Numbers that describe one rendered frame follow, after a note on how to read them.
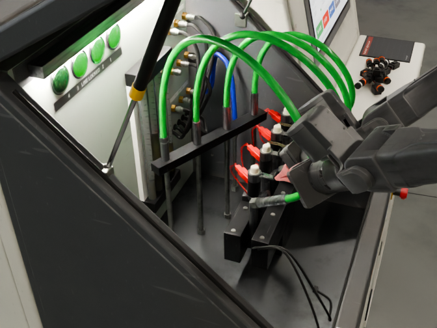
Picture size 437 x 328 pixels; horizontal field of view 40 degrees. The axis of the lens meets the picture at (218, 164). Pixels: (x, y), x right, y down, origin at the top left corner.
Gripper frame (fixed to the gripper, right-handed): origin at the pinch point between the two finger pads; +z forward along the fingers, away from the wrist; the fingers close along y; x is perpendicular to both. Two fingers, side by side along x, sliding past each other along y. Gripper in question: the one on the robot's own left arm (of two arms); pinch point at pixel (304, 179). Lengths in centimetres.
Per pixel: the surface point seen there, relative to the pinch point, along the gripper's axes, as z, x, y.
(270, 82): -6.9, -16.7, -0.3
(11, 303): 29, -5, 55
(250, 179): 20.7, -3.2, 2.4
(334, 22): 62, -28, -54
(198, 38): 2.2, -29.7, 3.9
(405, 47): 79, -12, -82
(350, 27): 79, -26, -68
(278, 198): 5.7, 1.2, 3.9
